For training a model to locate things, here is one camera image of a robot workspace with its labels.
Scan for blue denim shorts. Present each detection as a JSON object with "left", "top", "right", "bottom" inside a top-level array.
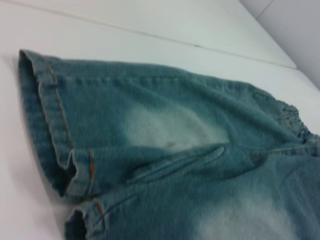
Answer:
[{"left": 18, "top": 49, "right": 320, "bottom": 240}]

